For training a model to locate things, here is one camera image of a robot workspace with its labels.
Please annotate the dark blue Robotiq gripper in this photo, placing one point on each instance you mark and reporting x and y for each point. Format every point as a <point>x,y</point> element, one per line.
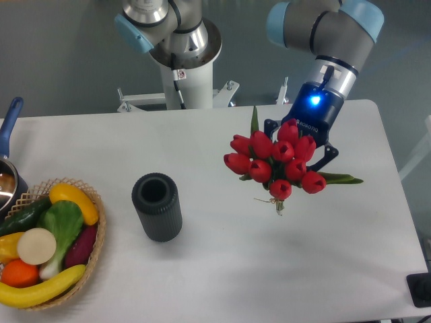
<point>315,111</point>

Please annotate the yellow banana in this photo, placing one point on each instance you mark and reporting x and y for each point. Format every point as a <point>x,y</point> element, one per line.
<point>37,294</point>

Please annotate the green bok choy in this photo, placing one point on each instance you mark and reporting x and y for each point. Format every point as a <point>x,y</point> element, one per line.
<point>64,220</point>

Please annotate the green cucumber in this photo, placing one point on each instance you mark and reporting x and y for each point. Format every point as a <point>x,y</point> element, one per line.
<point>26,218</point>

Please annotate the orange fruit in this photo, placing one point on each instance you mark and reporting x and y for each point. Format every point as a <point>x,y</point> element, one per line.
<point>19,274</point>

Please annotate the blue handled saucepan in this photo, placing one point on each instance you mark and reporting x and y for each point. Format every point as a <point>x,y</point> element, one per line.
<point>12,184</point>

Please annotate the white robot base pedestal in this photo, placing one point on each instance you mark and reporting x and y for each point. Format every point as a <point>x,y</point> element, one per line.
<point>186,68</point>

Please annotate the black device at table edge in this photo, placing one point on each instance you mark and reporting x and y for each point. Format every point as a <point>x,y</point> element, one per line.
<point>419,288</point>

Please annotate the purple sweet potato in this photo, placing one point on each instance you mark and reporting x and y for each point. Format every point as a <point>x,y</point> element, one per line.
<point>81,249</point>

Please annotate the woven wicker basket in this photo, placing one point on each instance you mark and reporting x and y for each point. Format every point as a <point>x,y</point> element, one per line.
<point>42,243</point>

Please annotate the yellow bell pepper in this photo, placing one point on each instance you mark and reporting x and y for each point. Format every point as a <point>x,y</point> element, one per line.
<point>9,247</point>

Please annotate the dark grey ribbed vase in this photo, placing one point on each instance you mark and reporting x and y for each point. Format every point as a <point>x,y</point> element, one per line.
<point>156,200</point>

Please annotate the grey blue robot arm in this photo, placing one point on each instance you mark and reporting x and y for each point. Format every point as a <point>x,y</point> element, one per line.
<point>340,34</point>

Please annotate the red tulip bouquet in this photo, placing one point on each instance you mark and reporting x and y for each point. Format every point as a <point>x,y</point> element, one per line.
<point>280,164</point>

